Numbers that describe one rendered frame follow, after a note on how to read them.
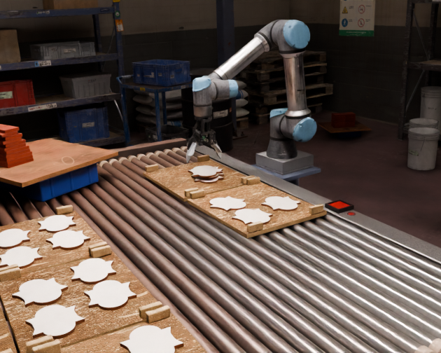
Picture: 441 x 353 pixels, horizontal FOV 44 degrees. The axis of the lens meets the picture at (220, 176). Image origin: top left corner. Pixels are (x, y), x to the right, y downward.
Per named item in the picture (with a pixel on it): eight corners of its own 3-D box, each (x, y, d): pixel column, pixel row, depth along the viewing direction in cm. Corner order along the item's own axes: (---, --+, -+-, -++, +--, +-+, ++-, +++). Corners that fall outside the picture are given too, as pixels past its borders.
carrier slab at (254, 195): (260, 185, 232) (260, 181, 231) (326, 214, 198) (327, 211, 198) (187, 202, 214) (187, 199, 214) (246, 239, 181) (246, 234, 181)
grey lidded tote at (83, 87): (99, 90, 664) (96, 70, 656) (114, 93, 638) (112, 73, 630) (60, 96, 633) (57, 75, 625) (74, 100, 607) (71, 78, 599)
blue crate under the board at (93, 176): (55, 171, 260) (52, 150, 257) (101, 181, 243) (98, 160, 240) (-4, 190, 236) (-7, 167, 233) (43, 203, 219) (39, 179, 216)
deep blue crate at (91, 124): (99, 131, 680) (96, 101, 668) (110, 137, 646) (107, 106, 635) (58, 136, 655) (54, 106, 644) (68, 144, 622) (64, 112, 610)
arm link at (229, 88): (226, 76, 236) (204, 79, 231) (239, 80, 227) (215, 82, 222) (227, 94, 239) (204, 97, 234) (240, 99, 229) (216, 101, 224)
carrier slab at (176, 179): (210, 162, 266) (210, 159, 265) (257, 185, 232) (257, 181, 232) (143, 175, 249) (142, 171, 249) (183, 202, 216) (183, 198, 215)
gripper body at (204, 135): (199, 148, 225) (197, 118, 222) (193, 143, 233) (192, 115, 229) (216, 146, 228) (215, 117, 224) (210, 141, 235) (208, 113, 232)
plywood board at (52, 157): (47, 141, 273) (46, 138, 272) (118, 155, 245) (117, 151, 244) (-50, 167, 235) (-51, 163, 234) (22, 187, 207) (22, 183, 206)
